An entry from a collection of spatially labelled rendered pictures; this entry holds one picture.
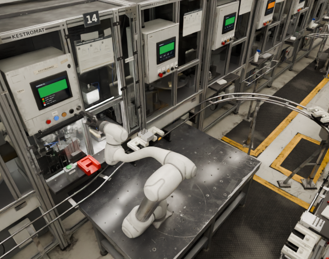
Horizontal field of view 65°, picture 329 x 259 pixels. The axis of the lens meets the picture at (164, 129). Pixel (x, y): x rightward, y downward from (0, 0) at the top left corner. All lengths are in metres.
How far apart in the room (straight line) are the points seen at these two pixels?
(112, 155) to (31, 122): 0.57
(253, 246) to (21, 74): 2.48
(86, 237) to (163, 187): 1.75
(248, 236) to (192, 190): 0.90
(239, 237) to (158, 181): 1.74
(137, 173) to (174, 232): 0.67
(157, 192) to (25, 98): 1.02
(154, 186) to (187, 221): 0.87
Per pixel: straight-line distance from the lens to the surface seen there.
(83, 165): 2.21
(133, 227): 1.87
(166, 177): 1.35
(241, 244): 2.91
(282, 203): 3.35
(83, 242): 2.95
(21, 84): 1.81
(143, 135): 2.48
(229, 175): 2.51
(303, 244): 2.02
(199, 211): 2.21
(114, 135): 1.75
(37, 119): 1.94
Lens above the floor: 2.47
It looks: 37 degrees down
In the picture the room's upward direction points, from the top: straight up
